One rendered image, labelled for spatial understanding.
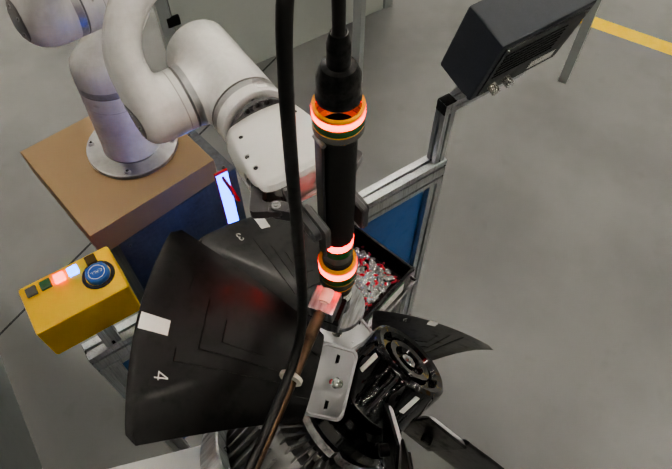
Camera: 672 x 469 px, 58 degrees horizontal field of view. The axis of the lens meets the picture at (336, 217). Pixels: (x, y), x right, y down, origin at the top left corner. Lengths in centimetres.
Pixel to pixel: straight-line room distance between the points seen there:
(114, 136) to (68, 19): 28
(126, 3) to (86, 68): 50
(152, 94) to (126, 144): 60
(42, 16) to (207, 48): 40
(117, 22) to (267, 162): 21
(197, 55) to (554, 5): 80
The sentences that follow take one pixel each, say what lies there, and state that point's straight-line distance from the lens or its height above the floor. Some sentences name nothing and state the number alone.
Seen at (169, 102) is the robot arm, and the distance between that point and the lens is 70.
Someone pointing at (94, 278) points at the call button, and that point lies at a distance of 110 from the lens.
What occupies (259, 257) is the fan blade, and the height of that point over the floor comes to 118.
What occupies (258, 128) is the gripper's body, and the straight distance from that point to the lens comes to 65.
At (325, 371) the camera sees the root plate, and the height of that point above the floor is 127.
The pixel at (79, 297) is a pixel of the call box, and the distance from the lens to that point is 110.
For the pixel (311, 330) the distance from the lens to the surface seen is 66.
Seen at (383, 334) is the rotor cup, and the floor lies 124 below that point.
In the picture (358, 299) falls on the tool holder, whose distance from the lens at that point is 77.
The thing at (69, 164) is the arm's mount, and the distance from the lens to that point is 138.
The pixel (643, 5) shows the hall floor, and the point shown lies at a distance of 371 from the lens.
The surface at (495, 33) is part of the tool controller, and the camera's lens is 122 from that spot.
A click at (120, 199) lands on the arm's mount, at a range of 128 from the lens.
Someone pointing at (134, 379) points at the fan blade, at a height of 142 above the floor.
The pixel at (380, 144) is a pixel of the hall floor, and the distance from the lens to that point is 263.
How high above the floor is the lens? 198
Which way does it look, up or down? 56 degrees down
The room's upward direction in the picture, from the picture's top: straight up
